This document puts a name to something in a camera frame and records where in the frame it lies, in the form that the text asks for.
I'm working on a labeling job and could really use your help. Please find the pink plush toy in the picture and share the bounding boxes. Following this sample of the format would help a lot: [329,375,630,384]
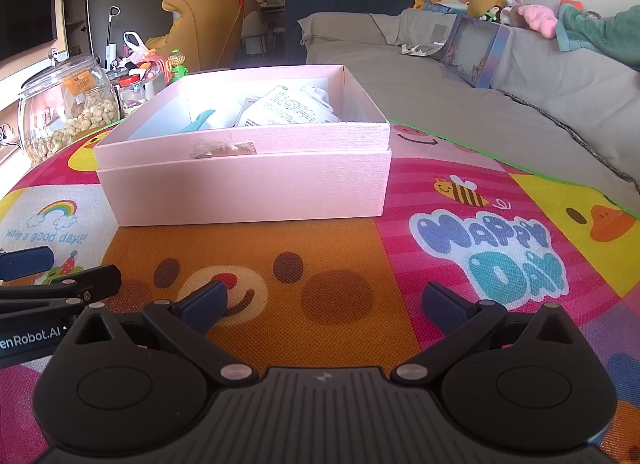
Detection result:
[520,4,558,39]

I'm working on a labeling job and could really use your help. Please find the pink cardboard box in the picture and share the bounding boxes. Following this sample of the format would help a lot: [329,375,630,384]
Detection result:
[93,64,392,228]

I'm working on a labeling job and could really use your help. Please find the teal blanket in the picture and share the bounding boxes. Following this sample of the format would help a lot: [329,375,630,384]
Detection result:
[556,4,640,73]

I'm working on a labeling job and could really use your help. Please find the green and white plush toy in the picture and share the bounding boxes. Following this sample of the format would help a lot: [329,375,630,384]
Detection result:
[480,0,523,24]

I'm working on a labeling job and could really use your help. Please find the grey dining chair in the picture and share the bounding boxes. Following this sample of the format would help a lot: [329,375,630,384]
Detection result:
[241,11,273,58]

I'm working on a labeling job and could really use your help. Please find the white plastic bag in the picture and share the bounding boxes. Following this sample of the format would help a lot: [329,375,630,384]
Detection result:
[122,31,151,63]

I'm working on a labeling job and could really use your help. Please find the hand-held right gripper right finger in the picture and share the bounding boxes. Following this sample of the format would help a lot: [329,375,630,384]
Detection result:
[390,281,583,387]

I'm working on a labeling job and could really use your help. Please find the white power adapter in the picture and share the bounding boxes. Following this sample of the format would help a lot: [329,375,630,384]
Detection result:
[295,85,331,107]

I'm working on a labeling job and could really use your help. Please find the clear plastic bag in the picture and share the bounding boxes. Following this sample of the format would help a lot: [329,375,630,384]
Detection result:
[235,85,343,127]

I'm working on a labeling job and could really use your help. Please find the blue windowed toy box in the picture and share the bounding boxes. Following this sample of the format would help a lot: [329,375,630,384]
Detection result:
[440,14,511,89]

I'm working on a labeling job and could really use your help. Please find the colourful cartoon play mat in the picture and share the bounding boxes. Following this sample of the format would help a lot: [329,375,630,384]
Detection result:
[0,116,640,464]

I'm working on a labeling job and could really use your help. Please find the grey sofa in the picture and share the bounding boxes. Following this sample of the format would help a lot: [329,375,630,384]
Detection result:
[298,8,640,217]

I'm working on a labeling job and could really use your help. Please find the glass jar of nuts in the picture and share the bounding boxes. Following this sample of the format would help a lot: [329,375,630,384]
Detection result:
[18,48,121,168]

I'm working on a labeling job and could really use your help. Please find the small jar with red lid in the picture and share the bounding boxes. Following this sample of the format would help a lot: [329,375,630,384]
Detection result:
[118,74,149,117]

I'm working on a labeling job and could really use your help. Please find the green toy bottle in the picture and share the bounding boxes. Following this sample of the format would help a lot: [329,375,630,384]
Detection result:
[167,48,190,82]

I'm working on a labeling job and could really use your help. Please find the white papers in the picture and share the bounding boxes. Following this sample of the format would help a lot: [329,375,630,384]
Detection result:
[398,42,443,58]

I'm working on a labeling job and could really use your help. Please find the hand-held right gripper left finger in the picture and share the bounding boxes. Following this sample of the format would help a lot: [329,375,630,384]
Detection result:
[74,280,257,387]

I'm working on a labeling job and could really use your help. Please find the pink plastic toy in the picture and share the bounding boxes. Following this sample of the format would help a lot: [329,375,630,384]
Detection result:
[145,54,169,79]

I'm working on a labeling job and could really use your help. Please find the white stick vacuum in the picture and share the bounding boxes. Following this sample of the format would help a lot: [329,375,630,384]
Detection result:
[102,6,121,67]

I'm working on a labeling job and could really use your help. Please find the yellow armchair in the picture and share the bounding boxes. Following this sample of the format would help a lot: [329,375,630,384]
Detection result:
[161,0,246,72]

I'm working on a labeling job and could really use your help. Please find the teal plastic clip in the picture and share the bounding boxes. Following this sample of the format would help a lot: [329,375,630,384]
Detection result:
[177,110,216,133]

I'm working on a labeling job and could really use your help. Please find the pile of plush toys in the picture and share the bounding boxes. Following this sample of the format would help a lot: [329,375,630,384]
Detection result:
[412,0,471,13]

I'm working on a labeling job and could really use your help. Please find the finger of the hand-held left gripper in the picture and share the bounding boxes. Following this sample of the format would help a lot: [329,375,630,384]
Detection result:
[0,265,122,315]
[0,246,55,281]

